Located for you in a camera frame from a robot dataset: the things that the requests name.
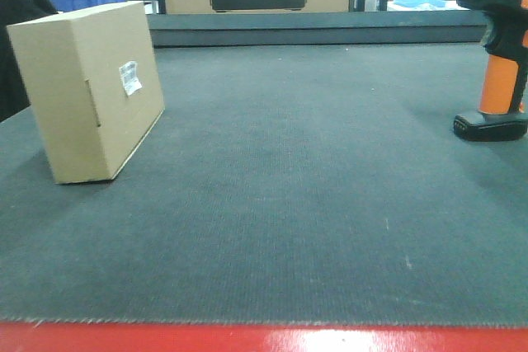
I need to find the dark grey table mat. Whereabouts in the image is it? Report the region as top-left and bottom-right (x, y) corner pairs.
(1, 44), (527, 326)

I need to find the orange black barcode scanner gun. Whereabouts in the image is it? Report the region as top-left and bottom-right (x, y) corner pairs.
(453, 0), (527, 142)

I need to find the small brown cardboard package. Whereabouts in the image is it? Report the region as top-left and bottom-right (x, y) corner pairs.
(16, 1), (165, 184)

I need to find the blue tray in background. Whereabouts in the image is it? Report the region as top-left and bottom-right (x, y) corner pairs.
(387, 0), (464, 12)

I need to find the white barcode label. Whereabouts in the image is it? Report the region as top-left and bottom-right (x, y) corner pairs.
(119, 61), (143, 96)

